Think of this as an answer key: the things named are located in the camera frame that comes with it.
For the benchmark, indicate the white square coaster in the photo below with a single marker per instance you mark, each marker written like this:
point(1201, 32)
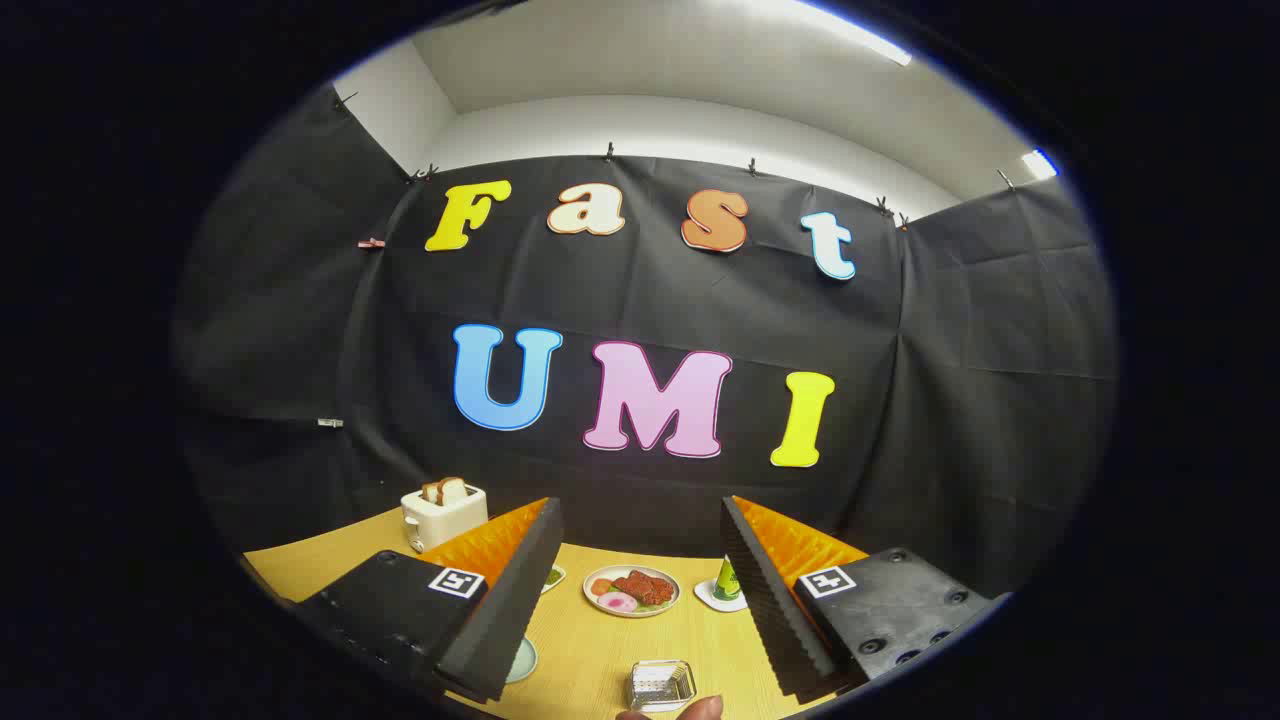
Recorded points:
point(712, 598)

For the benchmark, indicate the white divided dish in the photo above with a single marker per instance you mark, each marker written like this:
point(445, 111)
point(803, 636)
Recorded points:
point(554, 577)

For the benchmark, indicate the white plate with food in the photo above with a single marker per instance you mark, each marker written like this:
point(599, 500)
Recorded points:
point(632, 590)

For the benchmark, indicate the black backdrop cloth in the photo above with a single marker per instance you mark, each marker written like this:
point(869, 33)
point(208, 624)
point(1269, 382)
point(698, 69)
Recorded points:
point(650, 300)

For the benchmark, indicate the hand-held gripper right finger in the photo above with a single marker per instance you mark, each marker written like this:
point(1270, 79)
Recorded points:
point(765, 600)

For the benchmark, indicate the white toaster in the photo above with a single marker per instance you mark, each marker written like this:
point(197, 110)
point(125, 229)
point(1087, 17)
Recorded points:
point(440, 522)

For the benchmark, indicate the light blue plate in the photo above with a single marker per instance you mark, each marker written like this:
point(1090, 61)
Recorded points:
point(522, 662)

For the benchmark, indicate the green printed can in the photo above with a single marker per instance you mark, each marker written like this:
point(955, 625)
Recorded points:
point(726, 580)

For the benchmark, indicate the toast bread slice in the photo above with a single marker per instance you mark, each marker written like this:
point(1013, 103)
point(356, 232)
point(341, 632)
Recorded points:
point(431, 492)
point(455, 489)

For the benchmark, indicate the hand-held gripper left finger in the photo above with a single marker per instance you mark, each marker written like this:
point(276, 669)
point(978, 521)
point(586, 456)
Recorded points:
point(520, 600)

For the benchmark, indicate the small ceiling light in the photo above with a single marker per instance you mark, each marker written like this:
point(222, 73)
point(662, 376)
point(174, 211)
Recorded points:
point(1038, 164)

